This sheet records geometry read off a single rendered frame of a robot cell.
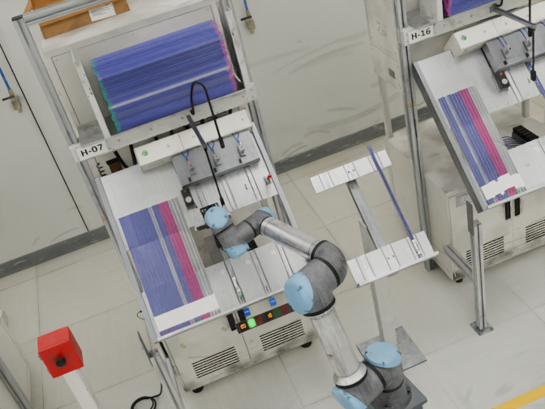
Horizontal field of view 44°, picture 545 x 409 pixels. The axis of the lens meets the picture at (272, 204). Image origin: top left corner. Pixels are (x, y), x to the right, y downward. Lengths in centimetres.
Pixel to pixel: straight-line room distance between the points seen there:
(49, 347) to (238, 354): 93
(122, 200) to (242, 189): 49
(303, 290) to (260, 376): 143
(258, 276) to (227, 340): 59
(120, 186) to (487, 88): 163
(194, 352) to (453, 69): 173
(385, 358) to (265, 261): 70
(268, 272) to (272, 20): 204
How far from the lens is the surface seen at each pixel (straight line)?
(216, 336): 321
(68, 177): 450
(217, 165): 279
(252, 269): 275
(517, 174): 307
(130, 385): 366
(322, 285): 208
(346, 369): 224
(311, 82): 459
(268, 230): 235
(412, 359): 334
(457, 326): 348
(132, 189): 285
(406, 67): 310
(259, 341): 331
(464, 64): 318
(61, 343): 284
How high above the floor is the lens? 253
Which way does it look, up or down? 34 degrees down
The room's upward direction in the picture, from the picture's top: 15 degrees counter-clockwise
